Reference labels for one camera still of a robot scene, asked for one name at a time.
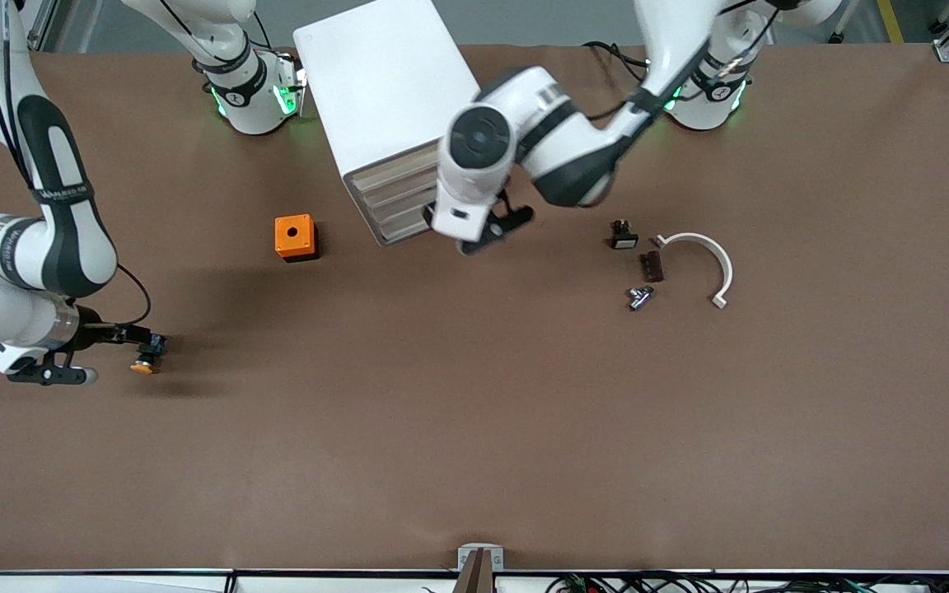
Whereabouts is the grey table edge bracket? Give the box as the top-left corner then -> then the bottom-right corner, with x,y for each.
457,544 -> 505,572

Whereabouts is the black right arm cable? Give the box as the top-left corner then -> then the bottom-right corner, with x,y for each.
0,0 -> 152,328

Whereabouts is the orange push button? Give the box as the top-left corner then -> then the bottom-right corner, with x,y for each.
129,333 -> 170,376

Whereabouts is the black cable bundle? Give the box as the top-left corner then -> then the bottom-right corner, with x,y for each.
547,572 -> 949,593

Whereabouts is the orange box with hole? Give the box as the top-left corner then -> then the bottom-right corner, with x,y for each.
273,213 -> 320,263

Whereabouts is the white curved plastic clamp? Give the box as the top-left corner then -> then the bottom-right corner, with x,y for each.
653,232 -> 735,310

